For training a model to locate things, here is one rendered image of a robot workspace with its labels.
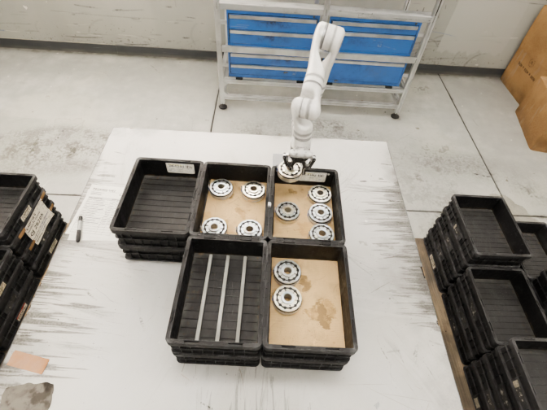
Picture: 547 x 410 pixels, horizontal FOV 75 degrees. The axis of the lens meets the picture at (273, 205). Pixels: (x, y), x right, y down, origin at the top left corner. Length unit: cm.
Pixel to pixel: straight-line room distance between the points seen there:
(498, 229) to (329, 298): 128
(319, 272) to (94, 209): 108
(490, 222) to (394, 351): 115
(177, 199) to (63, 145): 194
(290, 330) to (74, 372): 76
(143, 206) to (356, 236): 97
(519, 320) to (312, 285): 120
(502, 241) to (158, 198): 182
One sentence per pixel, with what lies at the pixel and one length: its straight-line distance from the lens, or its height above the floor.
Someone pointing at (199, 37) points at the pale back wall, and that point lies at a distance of 419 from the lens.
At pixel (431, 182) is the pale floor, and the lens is 317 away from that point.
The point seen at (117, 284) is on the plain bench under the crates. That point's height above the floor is 70.
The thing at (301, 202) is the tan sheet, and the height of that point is 83.
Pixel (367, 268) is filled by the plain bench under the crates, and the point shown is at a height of 70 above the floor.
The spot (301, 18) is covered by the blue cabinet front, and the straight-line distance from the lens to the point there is 311.
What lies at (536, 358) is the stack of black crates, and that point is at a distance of 205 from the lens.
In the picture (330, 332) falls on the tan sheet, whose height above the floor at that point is 83.
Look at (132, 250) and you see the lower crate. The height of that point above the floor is 77.
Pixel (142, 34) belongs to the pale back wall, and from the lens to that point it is 433.
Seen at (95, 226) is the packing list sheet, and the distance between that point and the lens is 180.
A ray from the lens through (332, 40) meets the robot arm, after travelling 144.
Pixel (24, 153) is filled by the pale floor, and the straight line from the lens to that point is 349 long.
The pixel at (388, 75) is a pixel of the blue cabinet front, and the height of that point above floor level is 43.
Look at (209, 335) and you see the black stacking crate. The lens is 130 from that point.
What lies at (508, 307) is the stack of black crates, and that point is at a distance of 225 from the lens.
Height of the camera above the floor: 205
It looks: 51 degrees down
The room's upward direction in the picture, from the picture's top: 5 degrees clockwise
